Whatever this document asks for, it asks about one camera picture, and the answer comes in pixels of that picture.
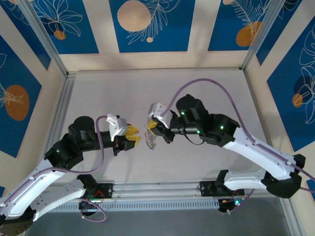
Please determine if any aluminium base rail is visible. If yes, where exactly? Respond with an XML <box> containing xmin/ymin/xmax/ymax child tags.
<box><xmin>112</xmin><ymin>182</ymin><xmax>202</xmax><ymax>199</ymax></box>

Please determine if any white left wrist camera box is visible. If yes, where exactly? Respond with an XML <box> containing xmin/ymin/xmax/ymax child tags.
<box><xmin>105</xmin><ymin>114</ymin><xmax>128</xmax><ymax>142</ymax></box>

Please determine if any aluminium frame post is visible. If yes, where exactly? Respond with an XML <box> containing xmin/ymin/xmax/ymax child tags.
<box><xmin>241</xmin><ymin>0</ymin><xmax>290</xmax><ymax>72</ymax></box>
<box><xmin>17</xmin><ymin>0</ymin><xmax>69</xmax><ymax>78</ymax></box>

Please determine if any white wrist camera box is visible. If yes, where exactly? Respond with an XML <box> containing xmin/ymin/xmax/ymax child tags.
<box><xmin>147</xmin><ymin>102</ymin><xmax>172</xmax><ymax>128</ymax></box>
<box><xmin>105</xmin><ymin>114</ymin><xmax>128</xmax><ymax>142</ymax></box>

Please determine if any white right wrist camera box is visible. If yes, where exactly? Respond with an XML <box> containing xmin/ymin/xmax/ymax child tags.
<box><xmin>147</xmin><ymin>102</ymin><xmax>172</xmax><ymax>128</ymax></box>

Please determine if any short purple base cable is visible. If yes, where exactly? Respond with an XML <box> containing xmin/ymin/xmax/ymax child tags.
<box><xmin>221</xmin><ymin>190</ymin><xmax>255</xmax><ymax>216</ymax></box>

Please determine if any grey slotted cable duct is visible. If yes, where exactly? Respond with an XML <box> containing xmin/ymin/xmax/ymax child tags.
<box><xmin>53</xmin><ymin>199</ymin><xmax>221</xmax><ymax>214</ymax></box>

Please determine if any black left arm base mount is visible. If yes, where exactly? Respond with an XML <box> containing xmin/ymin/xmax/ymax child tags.
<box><xmin>78</xmin><ymin>182</ymin><xmax>114</xmax><ymax>217</ymax></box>

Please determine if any clear plastic bag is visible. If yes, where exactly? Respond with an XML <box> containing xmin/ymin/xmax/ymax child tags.
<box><xmin>144</xmin><ymin>118</ymin><xmax>158</xmax><ymax>150</ymax></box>

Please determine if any aluminium side rail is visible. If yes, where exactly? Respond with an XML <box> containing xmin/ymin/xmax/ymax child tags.
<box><xmin>36</xmin><ymin>73</ymin><xmax>76</xmax><ymax>173</ymax></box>

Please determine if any thin black cable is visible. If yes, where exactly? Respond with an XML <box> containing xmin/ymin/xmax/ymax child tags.
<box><xmin>184</xmin><ymin>134</ymin><xmax>205</xmax><ymax>146</ymax></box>

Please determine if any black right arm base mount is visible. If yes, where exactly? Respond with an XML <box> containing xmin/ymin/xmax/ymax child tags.
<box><xmin>199</xmin><ymin>180</ymin><xmax>246</xmax><ymax>214</ymax></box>

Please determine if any purple cable loop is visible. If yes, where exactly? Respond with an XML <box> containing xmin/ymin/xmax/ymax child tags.
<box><xmin>80</xmin><ymin>200</ymin><xmax>108</xmax><ymax>223</ymax></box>

